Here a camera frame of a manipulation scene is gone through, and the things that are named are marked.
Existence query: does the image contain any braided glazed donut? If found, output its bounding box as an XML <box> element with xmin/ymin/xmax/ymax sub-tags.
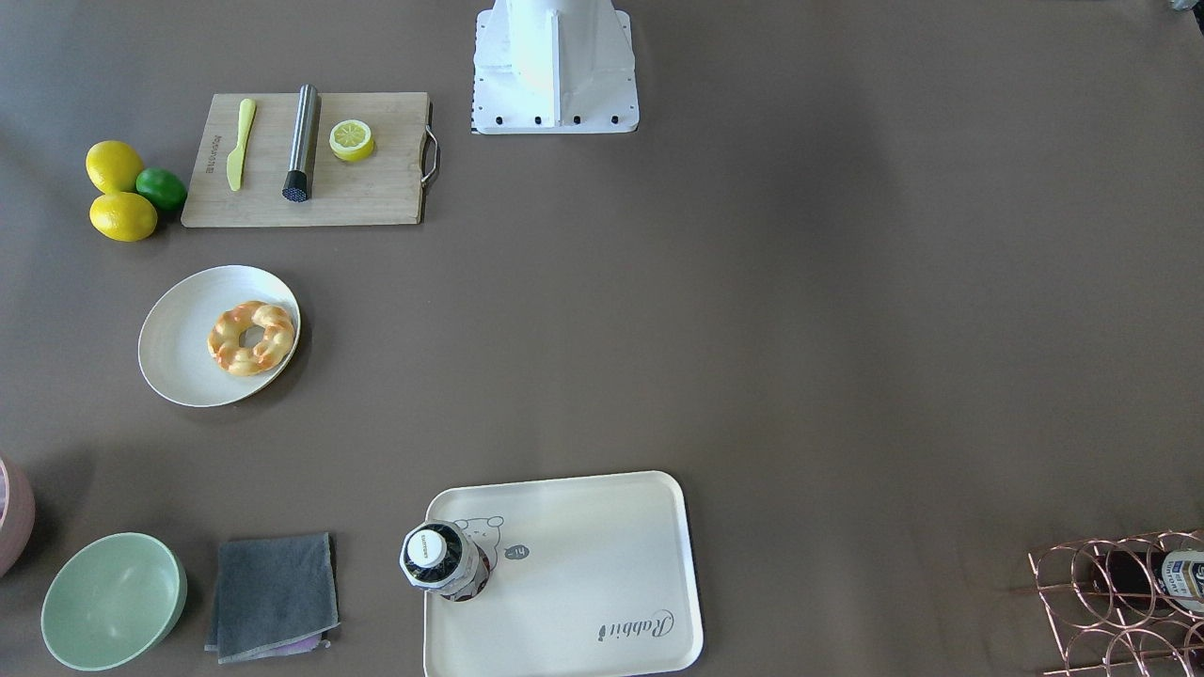
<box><xmin>207</xmin><ymin>300</ymin><xmax>296</xmax><ymax>377</ymax></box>

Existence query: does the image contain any white round plate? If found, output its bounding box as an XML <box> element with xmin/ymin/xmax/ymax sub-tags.
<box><xmin>138</xmin><ymin>265</ymin><xmax>302</xmax><ymax>407</ymax></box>

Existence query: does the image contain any cream rabbit tray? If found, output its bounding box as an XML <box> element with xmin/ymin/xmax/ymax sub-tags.
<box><xmin>424</xmin><ymin>470</ymin><xmax>706</xmax><ymax>676</ymax></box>

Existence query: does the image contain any dark tea bottle on tray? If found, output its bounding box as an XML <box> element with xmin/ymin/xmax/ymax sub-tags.
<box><xmin>399</xmin><ymin>520</ymin><xmax>494</xmax><ymax>604</ymax></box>

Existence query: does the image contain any lemon half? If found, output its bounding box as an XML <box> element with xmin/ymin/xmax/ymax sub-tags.
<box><xmin>327</xmin><ymin>119</ymin><xmax>374</xmax><ymax>163</ymax></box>

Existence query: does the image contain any bamboo cutting board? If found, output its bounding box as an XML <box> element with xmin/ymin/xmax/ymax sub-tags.
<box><xmin>181</xmin><ymin>92</ymin><xmax>431</xmax><ymax>228</ymax></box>

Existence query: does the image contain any yellow plastic knife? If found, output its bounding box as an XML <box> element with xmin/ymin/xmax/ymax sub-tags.
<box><xmin>225</xmin><ymin>98</ymin><xmax>258</xmax><ymax>192</ymax></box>

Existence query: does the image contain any grey folded cloth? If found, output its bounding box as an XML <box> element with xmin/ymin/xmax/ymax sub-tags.
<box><xmin>205</xmin><ymin>532</ymin><xmax>341</xmax><ymax>664</ymax></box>

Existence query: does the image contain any green lime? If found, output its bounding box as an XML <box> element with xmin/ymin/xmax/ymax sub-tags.
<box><xmin>135</xmin><ymin>167</ymin><xmax>188</xmax><ymax>212</ymax></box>

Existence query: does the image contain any yellow lemon lower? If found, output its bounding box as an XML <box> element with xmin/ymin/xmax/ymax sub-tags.
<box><xmin>89</xmin><ymin>192</ymin><xmax>159</xmax><ymax>243</ymax></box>

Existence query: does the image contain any yellow lemon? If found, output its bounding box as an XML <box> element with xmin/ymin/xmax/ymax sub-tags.
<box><xmin>85</xmin><ymin>140</ymin><xmax>144</xmax><ymax>196</ymax></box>
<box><xmin>89</xmin><ymin>192</ymin><xmax>159</xmax><ymax>243</ymax></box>

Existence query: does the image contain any yellow lemon upper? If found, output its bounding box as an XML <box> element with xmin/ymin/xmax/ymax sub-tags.
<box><xmin>85</xmin><ymin>140</ymin><xmax>144</xmax><ymax>196</ymax></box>

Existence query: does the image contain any green bowl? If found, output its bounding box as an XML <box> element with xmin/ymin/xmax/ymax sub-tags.
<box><xmin>41</xmin><ymin>532</ymin><xmax>188</xmax><ymax>671</ymax></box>

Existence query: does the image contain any pink ice bowl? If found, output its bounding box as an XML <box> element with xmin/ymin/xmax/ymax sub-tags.
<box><xmin>1</xmin><ymin>454</ymin><xmax>36</xmax><ymax>575</ymax></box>

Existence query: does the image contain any dark drink bottle in rack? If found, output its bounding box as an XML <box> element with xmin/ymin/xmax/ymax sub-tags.
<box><xmin>1088</xmin><ymin>548</ymin><xmax>1203</xmax><ymax>618</ymax></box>

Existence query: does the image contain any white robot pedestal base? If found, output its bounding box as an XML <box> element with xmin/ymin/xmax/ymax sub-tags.
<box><xmin>470</xmin><ymin>1</ymin><xmax>641</xmax><ymax>134</ymax></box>

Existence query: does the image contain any copper wire bottle rack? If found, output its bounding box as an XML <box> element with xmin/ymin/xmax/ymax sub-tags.
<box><xmin>1027</xmin><ymin>528</ymin><xmax>1203</xmax><ymax>676</ymax></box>

